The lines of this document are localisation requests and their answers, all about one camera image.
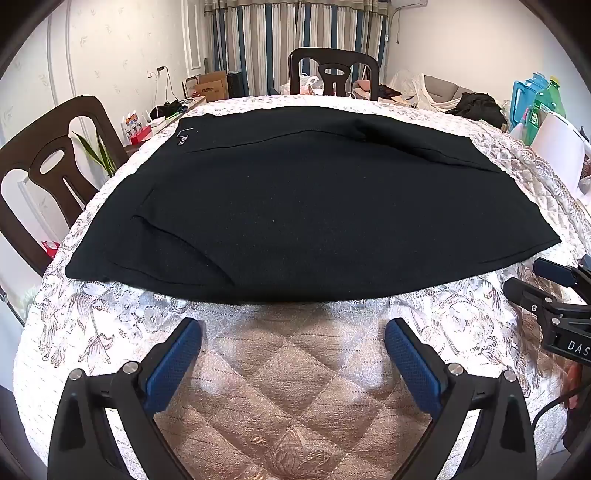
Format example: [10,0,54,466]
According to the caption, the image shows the black pants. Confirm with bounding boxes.
[65,106,559,303]

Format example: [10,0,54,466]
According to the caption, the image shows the white electric kettle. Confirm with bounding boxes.
[531,112,590,197]

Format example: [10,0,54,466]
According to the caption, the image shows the green plastic bottle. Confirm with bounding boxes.
[527,76,566,134]

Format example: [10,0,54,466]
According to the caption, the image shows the blue plastic jug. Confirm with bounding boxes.
[509,72,549,128]

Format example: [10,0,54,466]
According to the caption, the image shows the black bag on sofa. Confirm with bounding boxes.
[448,93,506,129]

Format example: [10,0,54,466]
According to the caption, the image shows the white quilted table cover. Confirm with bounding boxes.
[12,94,591,480]

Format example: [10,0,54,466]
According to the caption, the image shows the beige sofa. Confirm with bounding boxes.
[351,69,477,112]

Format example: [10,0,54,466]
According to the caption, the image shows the green potted plant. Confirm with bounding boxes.
[74,132,116,178]

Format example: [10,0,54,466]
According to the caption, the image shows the dark chair at left side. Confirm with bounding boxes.
[0,95,130,278]

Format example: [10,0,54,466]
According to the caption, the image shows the dark chair at far end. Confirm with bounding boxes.
[288,47,380,101]

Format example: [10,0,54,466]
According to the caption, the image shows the low white cabinet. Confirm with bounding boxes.
[125,96,206,149]

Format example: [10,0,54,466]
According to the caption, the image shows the striped curtain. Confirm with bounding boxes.
[204,1,394,96]

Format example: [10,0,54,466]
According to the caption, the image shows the cardboard box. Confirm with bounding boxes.
[194,71,229,102]

